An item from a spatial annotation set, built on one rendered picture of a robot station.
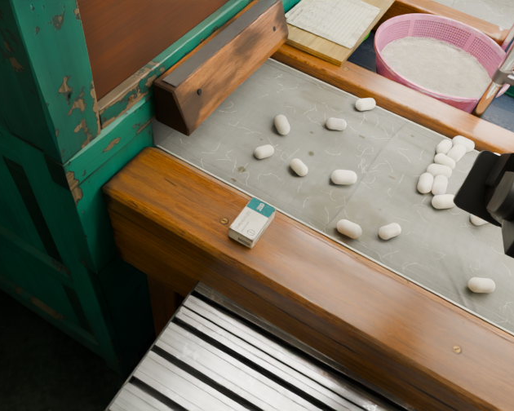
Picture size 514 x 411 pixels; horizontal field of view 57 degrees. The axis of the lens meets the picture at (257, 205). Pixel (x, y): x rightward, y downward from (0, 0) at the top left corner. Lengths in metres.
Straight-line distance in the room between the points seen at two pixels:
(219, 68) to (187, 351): 0.39
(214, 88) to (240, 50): 0.08
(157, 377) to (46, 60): 0.38
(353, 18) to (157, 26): 0.47
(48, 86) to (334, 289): 0.38
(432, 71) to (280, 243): 0.55
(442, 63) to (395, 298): 0.57
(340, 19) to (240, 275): 0.58
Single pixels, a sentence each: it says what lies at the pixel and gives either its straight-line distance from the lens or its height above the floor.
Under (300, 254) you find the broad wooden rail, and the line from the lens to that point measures 0.60.
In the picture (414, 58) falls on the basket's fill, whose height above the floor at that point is 0.74.
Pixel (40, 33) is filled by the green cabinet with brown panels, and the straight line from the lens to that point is 0.49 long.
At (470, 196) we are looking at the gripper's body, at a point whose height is 0.90.
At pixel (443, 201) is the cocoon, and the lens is 0.73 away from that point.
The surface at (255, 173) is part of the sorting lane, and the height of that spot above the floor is 0.74.
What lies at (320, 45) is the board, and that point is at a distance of 0.90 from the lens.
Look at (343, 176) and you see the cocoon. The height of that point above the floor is 0.76.
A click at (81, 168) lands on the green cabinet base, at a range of 0.61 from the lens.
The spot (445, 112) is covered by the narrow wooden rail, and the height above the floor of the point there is 0.76.
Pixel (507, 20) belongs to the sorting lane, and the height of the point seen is 0.74.
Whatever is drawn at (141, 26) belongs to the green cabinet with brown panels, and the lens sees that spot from 0.62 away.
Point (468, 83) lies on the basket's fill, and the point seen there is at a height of 0.74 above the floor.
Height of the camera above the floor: 1.26
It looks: 52 degrees down
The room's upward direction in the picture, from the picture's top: 11 degrees clockwise
